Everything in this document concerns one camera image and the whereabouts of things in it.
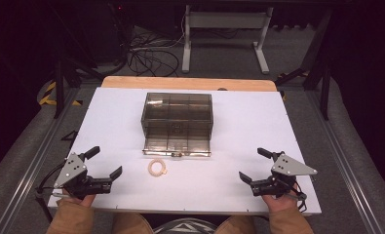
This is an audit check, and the white metal desk frame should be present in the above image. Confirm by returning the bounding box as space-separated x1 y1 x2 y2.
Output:
181 4 275 75

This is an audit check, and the tangle of black floor cables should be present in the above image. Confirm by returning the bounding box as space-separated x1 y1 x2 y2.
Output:
127 28 185 78

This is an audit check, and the person's leg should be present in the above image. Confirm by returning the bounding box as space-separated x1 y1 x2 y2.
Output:
111 213 155 234
213 214 256 234

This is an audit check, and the white table board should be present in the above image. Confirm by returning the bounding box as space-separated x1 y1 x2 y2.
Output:
47 86 323 216

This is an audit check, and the person's left leg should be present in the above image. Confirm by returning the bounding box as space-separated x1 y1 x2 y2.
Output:
111 213 155 234

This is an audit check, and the grey metal floor rail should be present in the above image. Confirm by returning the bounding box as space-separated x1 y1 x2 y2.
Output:
0 87 81 234
305 91 385 234

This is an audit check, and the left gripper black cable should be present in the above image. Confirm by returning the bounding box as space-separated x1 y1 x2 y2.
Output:
34 161 66 225

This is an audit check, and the person's left hand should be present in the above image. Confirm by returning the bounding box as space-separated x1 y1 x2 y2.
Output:
58 192 96 209

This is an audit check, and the yellow black hazard tape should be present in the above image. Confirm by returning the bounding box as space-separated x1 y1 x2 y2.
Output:
38 80 84 107

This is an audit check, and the person's right hand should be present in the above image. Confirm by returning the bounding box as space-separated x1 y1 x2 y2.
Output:
261 190 300 215

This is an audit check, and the person's right leg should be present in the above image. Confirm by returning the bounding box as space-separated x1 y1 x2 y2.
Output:
213 214 256 234

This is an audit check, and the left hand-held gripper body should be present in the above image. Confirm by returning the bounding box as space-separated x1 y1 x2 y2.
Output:
53 152 114 201

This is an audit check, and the wooden table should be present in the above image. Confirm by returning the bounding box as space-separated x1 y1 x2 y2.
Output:
100 75 278 93

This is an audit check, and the small black bracket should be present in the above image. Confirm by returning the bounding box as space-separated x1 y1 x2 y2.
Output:
60 130 79 150

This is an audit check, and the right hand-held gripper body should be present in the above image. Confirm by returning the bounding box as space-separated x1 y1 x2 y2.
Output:
249 152 319 202

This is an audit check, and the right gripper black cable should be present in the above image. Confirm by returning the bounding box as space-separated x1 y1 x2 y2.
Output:
296 193 309 214

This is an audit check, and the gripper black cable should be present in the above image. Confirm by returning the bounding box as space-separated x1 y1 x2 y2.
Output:
296 193 309 214
34 161 66 225

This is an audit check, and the beige ring bracelet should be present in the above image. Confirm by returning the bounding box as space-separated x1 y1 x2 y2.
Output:
147 158 169 177

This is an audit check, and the smoky clear drawer box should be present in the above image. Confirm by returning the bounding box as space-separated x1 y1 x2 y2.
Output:
140 92 214 154

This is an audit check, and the black metal stand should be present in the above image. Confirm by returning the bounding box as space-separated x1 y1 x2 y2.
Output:
52 57 100 120
274 9 331 122

